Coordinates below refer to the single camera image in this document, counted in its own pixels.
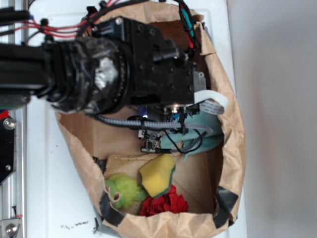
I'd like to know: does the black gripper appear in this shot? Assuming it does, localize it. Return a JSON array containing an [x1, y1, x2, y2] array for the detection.
[[93, 17, 206, 114]]

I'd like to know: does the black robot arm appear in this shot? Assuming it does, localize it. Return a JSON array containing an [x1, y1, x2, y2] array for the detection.
[[0, 1, 206, 115]]

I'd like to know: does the teal terry cloth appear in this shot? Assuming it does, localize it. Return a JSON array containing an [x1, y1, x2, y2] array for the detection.
[[160, 112, 224, 160]]

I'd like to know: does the brown paper bag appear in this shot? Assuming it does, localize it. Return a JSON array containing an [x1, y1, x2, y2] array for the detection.
[[56, 11, 246, 238]]

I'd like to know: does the yellow green sponge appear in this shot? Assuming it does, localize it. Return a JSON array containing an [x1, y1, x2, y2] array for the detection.
[[139, 154, 176, 198]]

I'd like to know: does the lime green mesh pouf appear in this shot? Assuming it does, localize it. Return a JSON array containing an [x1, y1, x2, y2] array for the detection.
[[105, 174, 148, 209]]

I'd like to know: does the red crumpled cloth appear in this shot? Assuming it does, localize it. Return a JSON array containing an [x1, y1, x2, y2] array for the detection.
[[139, 185, 189, 217]]

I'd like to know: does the grey braided cable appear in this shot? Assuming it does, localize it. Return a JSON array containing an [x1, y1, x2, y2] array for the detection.
[[92, 114, 215, 154]]

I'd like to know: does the white flat ribbon cable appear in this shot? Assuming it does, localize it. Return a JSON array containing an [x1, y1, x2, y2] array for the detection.
[[193, 90, 229, 116]]

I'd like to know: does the red and black wire bundle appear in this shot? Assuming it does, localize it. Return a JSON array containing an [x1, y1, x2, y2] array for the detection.
[[0, 0, 199, 50]]

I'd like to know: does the black metal bracket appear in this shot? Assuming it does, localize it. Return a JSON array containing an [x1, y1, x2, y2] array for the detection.
[[0, 110, 16, 185]]

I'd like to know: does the aluminium frame rail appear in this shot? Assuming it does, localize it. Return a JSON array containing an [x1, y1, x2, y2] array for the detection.
[[0, 0, 27, 238]]

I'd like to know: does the grey corner bracket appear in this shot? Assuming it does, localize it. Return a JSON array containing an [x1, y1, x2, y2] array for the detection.
[[0, 218, 21, 238]]

